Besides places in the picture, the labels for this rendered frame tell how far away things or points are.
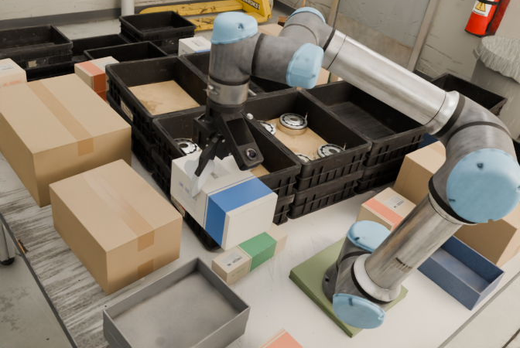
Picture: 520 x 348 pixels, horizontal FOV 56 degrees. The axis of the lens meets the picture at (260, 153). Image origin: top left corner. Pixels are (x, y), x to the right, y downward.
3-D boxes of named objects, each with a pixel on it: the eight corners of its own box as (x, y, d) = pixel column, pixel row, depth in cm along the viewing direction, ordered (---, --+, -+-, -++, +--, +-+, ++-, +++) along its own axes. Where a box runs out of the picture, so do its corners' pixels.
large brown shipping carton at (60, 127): (131, 176, 163) (131, 126, 152) (39, 208, 145) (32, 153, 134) (78, 121, 186) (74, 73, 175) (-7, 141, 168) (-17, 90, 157)
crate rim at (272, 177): (302, 172, 144) (304, 165, 143) (214, 200, 128) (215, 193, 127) (230, 108, 169) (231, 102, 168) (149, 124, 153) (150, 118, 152)
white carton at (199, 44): (224, 72, 219) (227, 53, 214) (202, 76, 212) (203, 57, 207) (200, 54, 230) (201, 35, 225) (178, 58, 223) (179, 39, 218)
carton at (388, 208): (381, 203, 171) (388, 187, 167) (411, 223, 165) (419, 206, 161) (355, 222, 161) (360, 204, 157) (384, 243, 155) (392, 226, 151)
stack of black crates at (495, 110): (481, 164, 312) (513, 100, 286) (454, 180, 292) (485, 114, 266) (426, 131, 336) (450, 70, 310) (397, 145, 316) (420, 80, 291)
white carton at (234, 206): (271, 228, 102) (278, 195, 97) (224, 250, 95) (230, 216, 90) (214, 176, 114) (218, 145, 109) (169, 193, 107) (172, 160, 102)
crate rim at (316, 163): (372, 150, 160) (374, 144, 159) (302, 172, 144) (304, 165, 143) (298, 94, 185) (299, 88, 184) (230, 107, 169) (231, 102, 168)
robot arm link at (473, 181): (372, 291, 123) (528, 139, 88) (367, 343, 111) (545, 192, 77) (330, 270, 122) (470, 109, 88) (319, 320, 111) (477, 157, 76)
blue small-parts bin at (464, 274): (495, 288, 146) (505, 271, 142) (470, 311, 137) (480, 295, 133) (439, 246, 157) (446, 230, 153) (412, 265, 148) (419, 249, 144)
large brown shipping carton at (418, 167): (533, 240, 167) (562, 196, 155) (488, 276, 149) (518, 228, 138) (436, 176, 190) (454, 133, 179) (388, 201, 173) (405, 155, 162)
